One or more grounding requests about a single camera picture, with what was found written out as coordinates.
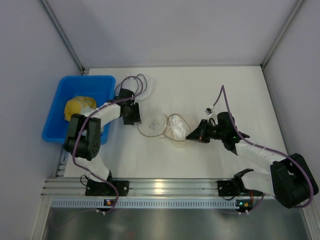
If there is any blue plastic bin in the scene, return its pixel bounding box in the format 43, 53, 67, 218
42, 75, 116, 144

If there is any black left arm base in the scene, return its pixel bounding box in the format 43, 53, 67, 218
85, 179, 130, 197

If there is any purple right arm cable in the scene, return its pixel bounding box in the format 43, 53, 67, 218
212, 84, 315, 215

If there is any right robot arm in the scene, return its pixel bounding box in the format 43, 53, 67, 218
186, 112, 319, 209

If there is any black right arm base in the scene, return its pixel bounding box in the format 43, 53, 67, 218
216, 178, 263, 197

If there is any pale green bra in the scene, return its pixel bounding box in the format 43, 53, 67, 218
80, 105, 96, 117

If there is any yellow bra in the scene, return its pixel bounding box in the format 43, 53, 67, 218
64, 96, 97, 122

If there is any aluminium front rail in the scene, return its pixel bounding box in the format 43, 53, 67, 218
41, 177, 313, 200

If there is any perforated cable tray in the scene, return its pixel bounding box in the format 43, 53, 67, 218
51, 198, 240, 210

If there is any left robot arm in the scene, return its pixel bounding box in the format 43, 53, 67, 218
63, 88, 141, 185

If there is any white mesh laundry bag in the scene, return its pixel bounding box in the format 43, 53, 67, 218
137, 109, 197, 148
115, 73, 154, 102

